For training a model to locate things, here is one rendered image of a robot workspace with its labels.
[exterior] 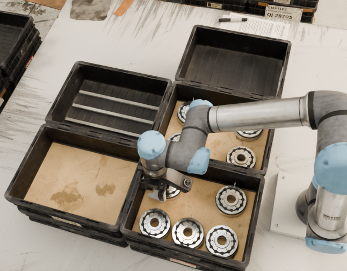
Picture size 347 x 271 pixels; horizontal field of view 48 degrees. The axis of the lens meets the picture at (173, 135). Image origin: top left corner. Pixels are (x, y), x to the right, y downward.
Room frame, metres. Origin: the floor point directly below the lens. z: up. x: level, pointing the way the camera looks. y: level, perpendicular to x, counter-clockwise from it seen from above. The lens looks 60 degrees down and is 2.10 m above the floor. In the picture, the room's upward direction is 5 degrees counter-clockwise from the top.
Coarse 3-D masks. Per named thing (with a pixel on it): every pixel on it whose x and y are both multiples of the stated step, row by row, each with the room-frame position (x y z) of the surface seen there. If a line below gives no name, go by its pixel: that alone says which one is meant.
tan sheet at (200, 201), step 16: (144, 192) 0.53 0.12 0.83; (192, 192) 0.51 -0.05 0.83; (208, 192) 0.51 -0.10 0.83; (144, 208) 0.47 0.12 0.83; (160, 208) 0.47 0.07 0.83; (176, 208) 0.46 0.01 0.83; (192, 208) 0.46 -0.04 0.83; (208, 208) 0.45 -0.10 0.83; (208, 224) 0.40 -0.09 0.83; (224, 224) 0.39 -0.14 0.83; (240, 224) 0.39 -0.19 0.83; (224, 240) 0.34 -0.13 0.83; (240, 240) 0.33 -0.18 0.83; (240, 256) 0.28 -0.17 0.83
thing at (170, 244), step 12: (216, 168) 0.55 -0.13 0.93; (228, 168) 0.54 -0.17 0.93; (264, 180) 0.49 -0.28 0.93; (132, 192) 0.49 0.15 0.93; (132, 204) 0.45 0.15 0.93; (120, 228) 0.38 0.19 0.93; (252, 228) 0.34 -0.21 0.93; (144, 240) 0.34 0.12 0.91; (156, 240) 0.33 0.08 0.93; (252, 240) 0.30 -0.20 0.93; (192, 252) 0.29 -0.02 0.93; (204, 252) 0.28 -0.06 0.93; (228, 264) 0.25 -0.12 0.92; (240, 264) 0.24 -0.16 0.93
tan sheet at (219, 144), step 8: (176, 104) 0.88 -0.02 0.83; (176, 112) 0.85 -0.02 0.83; (176, 120) 0.81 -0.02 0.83; (168, 128) 0.78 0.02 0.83; (176, 128) 0.78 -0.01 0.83; (168, 136) 0.74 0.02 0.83; (208, 136) 0.73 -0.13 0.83; (216, 136) 0.72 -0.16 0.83; (224, 136) 0.72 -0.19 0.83; (232, 136) 0.72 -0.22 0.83; (264, 136) 0.71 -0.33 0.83; (208, 144) 0.69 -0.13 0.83; (216, 144) 0.69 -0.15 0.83; (224, 144) 0.69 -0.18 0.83; (232, 144) 0.69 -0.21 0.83; (240, 144) 0.68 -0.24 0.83; (248, 144) 0.68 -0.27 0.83; (256, 144) 0.68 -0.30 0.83; (264, 144) 0.67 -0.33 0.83; (216, 152) 0.66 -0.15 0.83; (224, 152) 0.66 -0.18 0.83; (256, 152) 0.64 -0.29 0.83; (224, 160) 0.62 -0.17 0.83; (240, 160) 0.62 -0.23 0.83; (256, 160) 0.61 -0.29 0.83; (256, 168) 0.58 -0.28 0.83
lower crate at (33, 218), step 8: (32, 216) 0.49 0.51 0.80; (48, 224) 0.49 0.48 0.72; (56, 224) 0.47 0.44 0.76; (64, 224) 0.45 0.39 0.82; (72, 232) 0.45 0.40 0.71; (80, 232) 0.44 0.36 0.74; (88, 232) 0.42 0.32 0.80; (104, 240) 0.41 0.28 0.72; (112, 240) 0.39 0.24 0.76; (120, 240) 0.38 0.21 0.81
